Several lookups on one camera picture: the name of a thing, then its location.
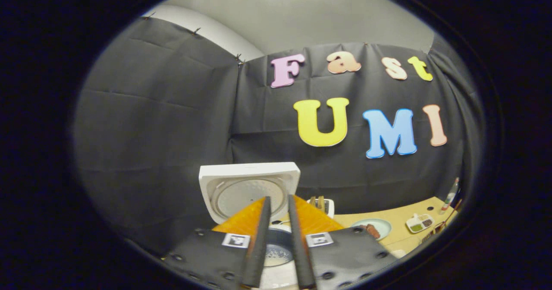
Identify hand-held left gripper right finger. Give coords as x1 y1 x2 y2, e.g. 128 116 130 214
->
288 194 397 290

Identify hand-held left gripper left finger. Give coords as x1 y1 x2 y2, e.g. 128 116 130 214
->
162 196 272 289

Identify white rice cooker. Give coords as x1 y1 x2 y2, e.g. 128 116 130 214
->
198 162 311 290

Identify brown wooden spoon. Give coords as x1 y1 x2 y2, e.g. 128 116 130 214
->
440 199 463 230

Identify white toaster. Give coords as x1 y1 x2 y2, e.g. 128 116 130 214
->
307 196 335 218

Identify brown meat pieces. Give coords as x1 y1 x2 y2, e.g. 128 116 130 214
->
360 224 381 240

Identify light green plate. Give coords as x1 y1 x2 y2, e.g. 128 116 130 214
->
350 219 392 241

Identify white divided bean dish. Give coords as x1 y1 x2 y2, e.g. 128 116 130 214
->
406 214 434 233

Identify clear water bottle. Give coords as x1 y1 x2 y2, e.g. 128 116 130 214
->
441 177 460 211

